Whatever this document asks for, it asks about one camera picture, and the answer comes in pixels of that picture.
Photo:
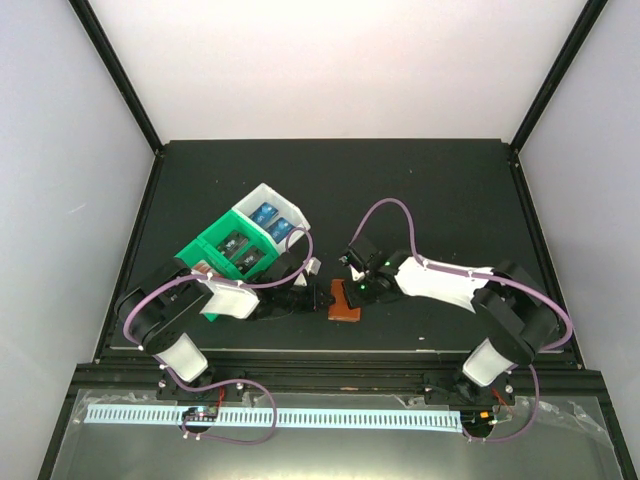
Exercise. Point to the clear acrylic front panel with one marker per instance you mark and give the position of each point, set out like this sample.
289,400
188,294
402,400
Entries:
556,438

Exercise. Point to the left controller circuit board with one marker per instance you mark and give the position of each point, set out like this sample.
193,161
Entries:
200,414

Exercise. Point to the brown leather card holder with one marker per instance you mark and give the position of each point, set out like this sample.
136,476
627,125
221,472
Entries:
340,311

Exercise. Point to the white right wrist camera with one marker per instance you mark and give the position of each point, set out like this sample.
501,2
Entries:
357,273

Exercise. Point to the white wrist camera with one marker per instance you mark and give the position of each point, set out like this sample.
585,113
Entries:
357,273
312,269

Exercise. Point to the blue VIP card front stack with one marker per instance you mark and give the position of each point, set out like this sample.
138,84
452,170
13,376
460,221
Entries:
280,229

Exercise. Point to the black VIP card stack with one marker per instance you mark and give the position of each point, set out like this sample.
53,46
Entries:
232,244

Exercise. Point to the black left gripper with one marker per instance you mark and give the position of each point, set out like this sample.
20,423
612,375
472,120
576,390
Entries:
314,301

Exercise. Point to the green bin with black cards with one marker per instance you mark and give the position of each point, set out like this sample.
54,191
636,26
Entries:
217,231

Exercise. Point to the right controller circuit board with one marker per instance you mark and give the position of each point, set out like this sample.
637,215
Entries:
484,417

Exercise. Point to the controller circuit board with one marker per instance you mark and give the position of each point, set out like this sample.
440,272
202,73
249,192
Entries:
200,414
484,417

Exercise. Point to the blue vip card stack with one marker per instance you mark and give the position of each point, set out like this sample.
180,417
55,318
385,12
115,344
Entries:
280,229
264,214

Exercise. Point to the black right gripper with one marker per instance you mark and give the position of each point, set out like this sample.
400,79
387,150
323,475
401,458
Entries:
355,300

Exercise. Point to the white slotted cable duct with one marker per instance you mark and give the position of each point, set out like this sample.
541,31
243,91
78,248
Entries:
291,418

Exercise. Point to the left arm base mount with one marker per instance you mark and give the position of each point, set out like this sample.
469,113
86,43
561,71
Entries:
168,389

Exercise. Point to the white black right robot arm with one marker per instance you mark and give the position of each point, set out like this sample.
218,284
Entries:
516,320

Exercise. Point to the white bin with blue cards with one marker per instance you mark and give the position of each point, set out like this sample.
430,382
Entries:
264,193

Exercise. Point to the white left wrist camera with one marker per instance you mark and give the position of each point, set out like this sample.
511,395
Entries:
312,269

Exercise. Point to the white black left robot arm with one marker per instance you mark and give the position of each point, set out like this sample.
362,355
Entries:
157,314

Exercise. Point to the black aluminium frame rail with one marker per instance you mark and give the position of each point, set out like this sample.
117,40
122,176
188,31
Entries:
559,374

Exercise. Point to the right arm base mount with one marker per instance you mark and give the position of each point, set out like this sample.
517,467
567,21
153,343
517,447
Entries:
452,388

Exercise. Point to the red white card stack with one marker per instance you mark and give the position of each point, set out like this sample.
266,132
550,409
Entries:
202,267

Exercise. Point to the blue VIP card rear stack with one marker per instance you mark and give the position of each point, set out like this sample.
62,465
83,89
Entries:
264,214

